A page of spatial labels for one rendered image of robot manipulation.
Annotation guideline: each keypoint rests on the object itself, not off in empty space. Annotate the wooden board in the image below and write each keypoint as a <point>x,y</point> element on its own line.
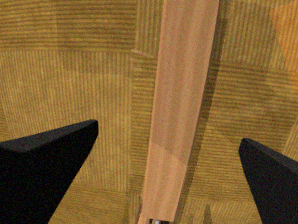
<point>189,28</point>

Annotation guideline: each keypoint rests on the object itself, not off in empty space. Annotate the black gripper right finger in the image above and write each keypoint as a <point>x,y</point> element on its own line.
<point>273,180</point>

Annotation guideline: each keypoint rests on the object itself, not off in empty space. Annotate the wooden post with slot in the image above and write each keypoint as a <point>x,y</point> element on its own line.
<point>144,220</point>

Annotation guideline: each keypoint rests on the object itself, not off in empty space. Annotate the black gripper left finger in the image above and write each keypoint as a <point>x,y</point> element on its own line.
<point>36,171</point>

